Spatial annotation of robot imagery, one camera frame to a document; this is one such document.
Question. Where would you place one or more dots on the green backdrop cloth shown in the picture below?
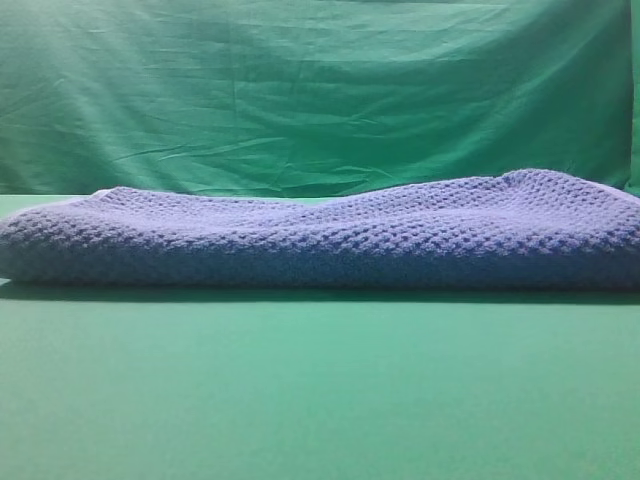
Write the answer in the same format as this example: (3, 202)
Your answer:
(314, 98)

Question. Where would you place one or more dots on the blue waffle-weave towel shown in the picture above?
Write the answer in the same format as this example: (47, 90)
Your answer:
(529, 229)

